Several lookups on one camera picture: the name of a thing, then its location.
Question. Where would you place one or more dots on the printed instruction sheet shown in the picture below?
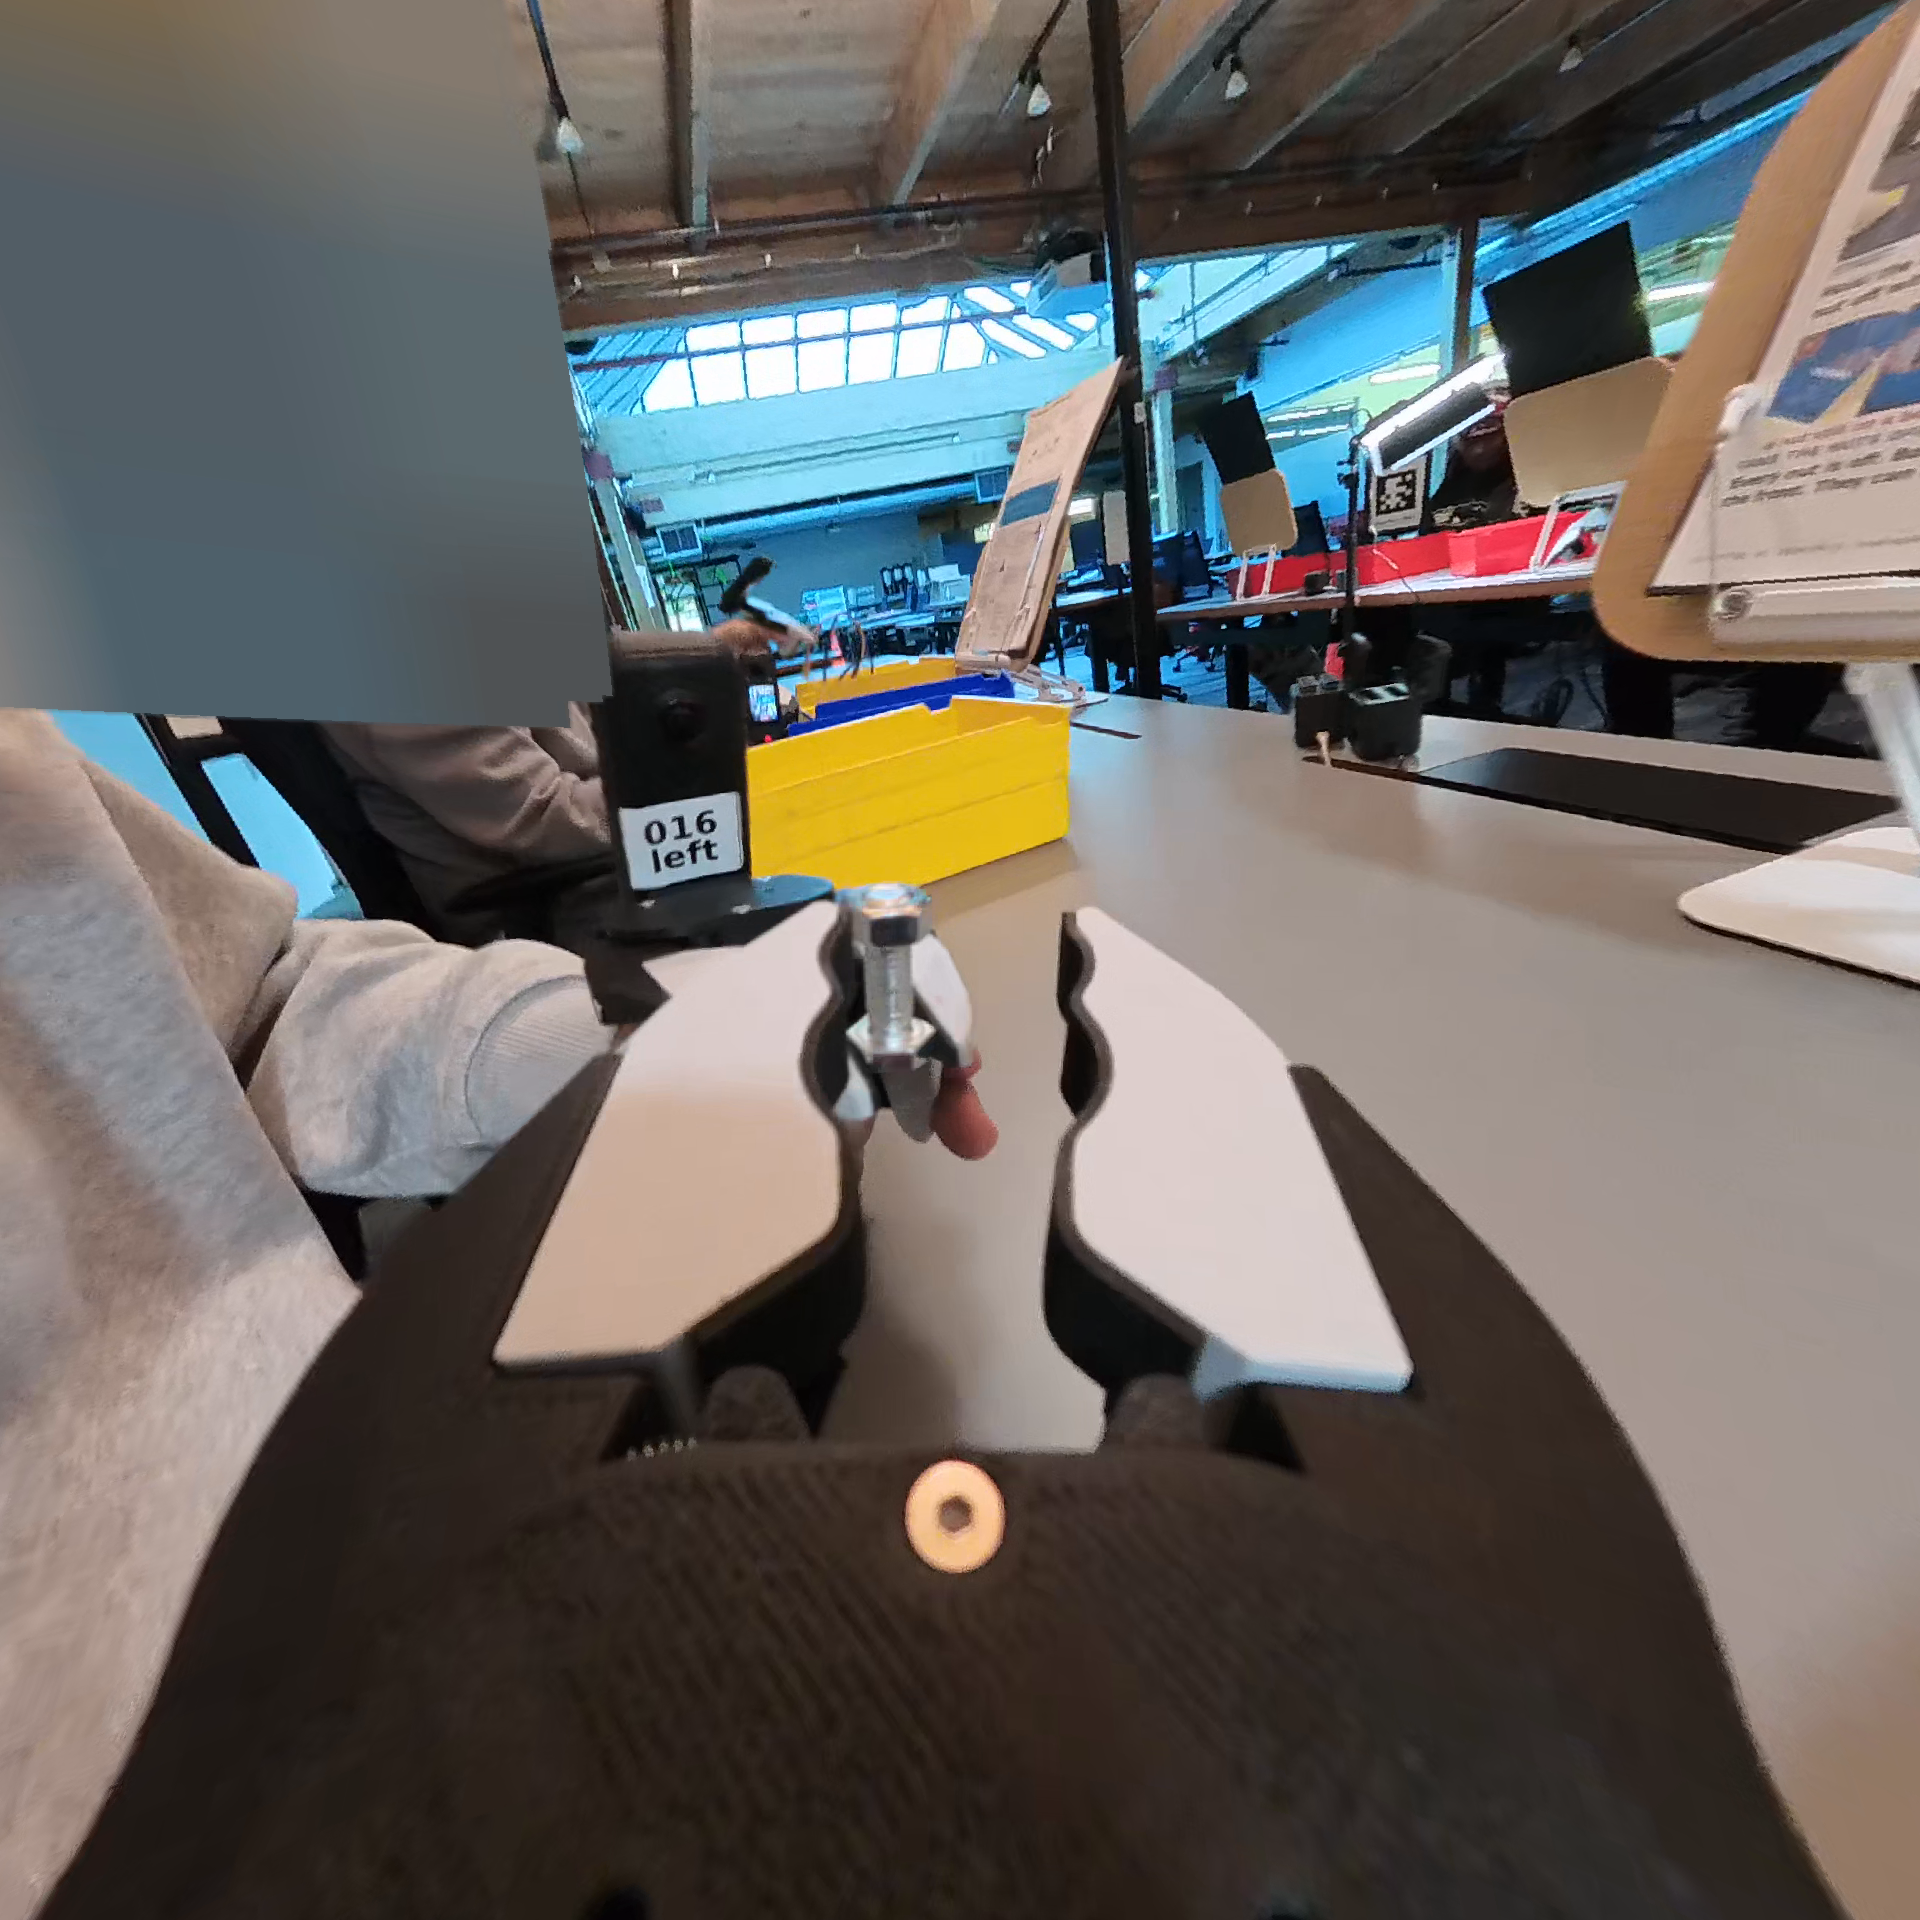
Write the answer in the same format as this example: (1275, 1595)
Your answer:
(1829, 376)

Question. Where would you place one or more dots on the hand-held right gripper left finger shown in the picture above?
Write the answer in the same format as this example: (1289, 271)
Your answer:
(681, 1185)

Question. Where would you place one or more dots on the long wooden table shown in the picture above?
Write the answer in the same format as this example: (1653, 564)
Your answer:
(1424, 590)

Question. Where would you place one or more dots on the person's left hand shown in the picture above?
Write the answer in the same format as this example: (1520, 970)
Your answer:
(968, 1119)

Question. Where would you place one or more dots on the blue plastic bin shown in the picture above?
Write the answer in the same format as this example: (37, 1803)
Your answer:
(886, 697)

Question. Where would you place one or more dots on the black office chair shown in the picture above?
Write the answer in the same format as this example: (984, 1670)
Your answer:
(300, 809)

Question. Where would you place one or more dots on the small black charger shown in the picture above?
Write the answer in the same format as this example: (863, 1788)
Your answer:
(1317, 708)

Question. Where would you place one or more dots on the metal hex nut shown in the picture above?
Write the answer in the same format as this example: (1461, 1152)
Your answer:
(883, 904)

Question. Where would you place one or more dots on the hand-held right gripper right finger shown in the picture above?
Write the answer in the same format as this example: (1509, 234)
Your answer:
(1223, 1185)

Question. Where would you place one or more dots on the black steel column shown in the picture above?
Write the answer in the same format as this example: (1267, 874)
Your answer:
(1127, 345)

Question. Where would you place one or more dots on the fiducial marker tag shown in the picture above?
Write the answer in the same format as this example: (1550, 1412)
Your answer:
(1397, 499)

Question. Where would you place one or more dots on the black battery charger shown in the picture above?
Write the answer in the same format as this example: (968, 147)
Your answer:
(1383, 721)

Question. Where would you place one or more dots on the white document stand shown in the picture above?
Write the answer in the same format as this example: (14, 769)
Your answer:
(1816, 902)

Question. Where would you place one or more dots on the black lamp pole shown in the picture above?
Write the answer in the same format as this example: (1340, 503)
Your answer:
(1353, 570)

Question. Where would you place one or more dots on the brown document board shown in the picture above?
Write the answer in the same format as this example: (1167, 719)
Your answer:
(1037, 511)

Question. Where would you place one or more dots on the person's grey hoodie torso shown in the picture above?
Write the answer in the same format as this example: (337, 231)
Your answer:
(105, 1201)

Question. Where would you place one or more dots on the person's left forearm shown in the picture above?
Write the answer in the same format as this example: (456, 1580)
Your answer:
(421, 1050)

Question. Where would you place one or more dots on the yellow plastic bin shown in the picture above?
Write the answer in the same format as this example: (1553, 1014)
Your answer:
(931, 796)
(840, 686)

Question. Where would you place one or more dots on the large rounded wooden board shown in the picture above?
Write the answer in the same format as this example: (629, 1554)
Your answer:
(1583, 435)

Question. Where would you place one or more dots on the wooden document board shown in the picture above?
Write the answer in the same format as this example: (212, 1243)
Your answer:
(1695, 451)

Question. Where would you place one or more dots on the LED light bar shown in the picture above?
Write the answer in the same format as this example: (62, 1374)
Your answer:
(1424, 407)

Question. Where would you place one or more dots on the red plastic bin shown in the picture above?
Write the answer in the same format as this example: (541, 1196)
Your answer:
(1289, 571)
(1501, 546)
(1396, 559)

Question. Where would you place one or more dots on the metal bolt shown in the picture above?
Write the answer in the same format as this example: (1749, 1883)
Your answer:
(886, 991)

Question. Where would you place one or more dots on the grey desk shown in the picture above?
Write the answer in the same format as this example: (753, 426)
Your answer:
(1501, 1080)

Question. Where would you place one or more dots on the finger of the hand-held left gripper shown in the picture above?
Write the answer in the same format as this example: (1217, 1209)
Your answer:
(937, 998)
(720, 960)

